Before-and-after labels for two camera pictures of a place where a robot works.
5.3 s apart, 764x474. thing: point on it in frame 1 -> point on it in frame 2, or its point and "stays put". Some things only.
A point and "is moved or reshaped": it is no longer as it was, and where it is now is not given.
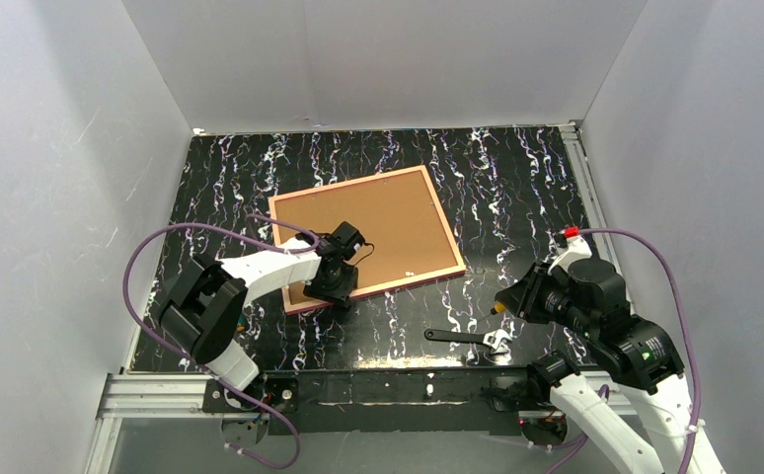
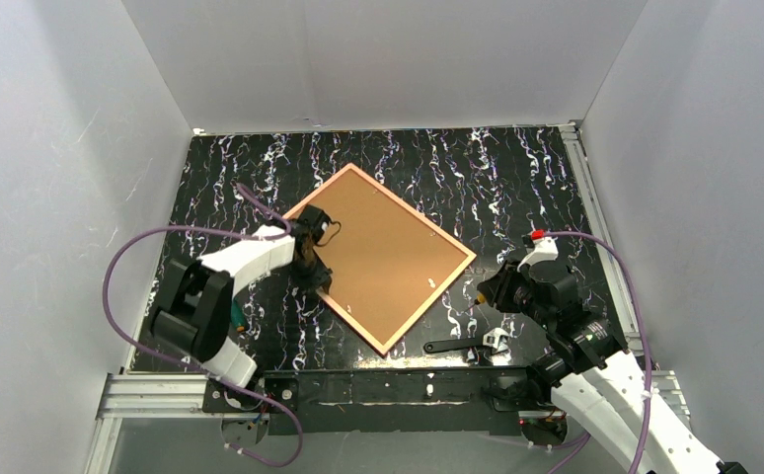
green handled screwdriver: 242,323 stays put
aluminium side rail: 592,204 stays put
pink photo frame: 407,240 is moved or reshaped
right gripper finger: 515,295 -> 490,288
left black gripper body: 330,287 -> 313,270
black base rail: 380,401 stays put
